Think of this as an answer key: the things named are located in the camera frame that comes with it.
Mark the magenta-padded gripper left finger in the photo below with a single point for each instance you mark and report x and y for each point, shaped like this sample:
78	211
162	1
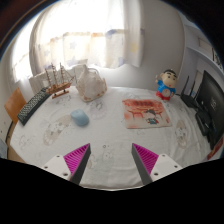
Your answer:
76	157

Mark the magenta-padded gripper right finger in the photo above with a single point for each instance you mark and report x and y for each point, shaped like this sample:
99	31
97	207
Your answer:
146	157

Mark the light blue computer mouse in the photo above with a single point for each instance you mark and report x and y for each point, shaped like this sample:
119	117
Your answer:
80	117

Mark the white printed tablecloth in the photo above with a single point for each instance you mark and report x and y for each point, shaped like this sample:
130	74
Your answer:
110	140

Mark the black box device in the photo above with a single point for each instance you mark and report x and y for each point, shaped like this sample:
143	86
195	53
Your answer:
203	122

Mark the black computer keyboard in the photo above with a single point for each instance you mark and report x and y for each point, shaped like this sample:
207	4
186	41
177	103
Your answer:
31	106

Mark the black router with antennas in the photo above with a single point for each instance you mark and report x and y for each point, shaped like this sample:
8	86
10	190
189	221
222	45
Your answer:
189	100

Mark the wooden model sailing ship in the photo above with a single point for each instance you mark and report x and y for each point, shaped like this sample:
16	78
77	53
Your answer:
59	87

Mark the large white conch shell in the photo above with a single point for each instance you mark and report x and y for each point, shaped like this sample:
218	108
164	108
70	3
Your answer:
90	86

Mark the cartoon boy figure clock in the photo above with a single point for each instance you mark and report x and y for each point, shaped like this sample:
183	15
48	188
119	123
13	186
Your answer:
165	86

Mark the orange wooden chair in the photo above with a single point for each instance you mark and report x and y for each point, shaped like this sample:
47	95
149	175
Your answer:
14	105

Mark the black computer monitor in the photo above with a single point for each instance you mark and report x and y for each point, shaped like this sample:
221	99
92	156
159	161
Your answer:
213	103

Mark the white star print curtain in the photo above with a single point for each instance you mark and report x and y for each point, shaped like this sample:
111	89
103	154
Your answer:
83	36

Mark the white wall shelf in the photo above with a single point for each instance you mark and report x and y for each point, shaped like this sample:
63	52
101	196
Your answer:
203	53

